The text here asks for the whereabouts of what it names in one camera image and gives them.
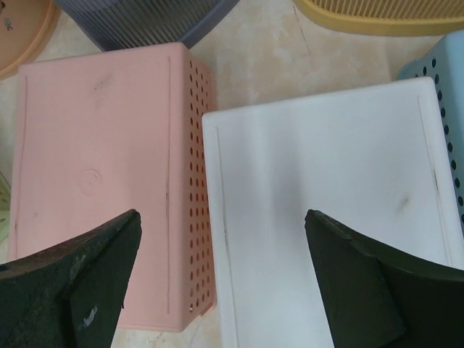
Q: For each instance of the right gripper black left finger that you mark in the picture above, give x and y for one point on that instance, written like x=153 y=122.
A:
x=71 y=294

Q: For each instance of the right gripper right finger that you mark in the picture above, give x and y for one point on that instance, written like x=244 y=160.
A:
x=375 y=295

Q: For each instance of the green plastic basket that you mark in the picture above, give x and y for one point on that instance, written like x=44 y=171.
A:
x=5 y=197

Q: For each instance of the white plastic basket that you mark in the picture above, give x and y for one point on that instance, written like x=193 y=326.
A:
x=374 y=158

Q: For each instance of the pink plastic basket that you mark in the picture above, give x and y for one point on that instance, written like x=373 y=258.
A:
x=100 y=134

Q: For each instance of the blue plastic basket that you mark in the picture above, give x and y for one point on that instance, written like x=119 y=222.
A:
x=443 y=63

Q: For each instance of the peach capybara print bucket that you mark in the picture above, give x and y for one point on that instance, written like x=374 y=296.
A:
x=26 y=27

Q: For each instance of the grey slatted waste bin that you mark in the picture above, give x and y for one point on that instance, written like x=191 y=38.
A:
x=126 y=24

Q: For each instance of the yellow slatted waste bin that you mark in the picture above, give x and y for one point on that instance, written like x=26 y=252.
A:
x=385 y=17

